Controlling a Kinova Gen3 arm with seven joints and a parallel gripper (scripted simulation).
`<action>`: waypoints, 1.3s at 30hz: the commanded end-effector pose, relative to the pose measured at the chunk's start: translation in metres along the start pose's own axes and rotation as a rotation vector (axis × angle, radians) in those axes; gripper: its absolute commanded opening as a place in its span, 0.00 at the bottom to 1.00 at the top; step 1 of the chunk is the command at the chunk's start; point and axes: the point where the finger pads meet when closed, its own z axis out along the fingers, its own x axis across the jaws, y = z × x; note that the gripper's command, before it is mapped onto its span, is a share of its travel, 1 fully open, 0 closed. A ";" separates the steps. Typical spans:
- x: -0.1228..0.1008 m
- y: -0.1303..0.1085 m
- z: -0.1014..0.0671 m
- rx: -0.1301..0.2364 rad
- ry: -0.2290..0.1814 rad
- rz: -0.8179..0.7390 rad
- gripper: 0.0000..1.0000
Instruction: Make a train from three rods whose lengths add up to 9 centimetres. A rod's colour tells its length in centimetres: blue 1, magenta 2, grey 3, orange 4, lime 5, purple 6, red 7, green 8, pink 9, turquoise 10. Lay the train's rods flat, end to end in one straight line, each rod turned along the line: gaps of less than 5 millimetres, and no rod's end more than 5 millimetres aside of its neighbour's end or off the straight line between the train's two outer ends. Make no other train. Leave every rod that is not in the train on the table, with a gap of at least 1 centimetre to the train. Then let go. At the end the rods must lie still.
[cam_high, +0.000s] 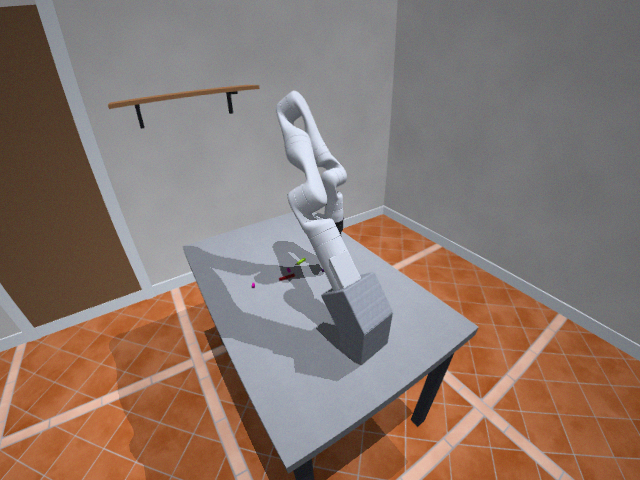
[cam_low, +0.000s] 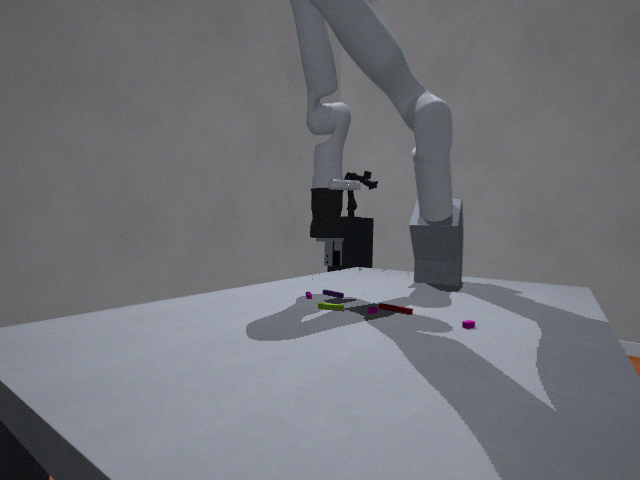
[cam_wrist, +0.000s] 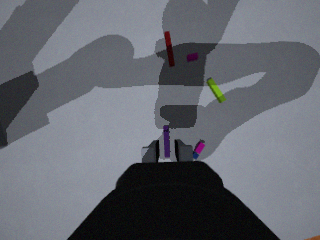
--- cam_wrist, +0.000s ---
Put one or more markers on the red rod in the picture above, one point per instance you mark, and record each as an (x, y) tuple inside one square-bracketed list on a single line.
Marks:
[(169, 49)]

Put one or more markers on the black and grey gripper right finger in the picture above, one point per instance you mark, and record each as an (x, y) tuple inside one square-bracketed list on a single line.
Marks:
[(183, 152)]

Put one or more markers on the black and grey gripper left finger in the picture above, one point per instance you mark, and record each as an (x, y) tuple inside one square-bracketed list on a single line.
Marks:
[(151, 153)]

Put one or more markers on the lime green rod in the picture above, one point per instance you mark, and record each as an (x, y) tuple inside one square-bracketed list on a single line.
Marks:
[(216, 91)]

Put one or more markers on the small magenta block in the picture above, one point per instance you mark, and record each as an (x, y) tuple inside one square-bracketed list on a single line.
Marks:
[(192, 57), (199, 147)]

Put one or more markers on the purple rod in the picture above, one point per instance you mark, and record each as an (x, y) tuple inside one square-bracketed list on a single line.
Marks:
[(166, 141)]

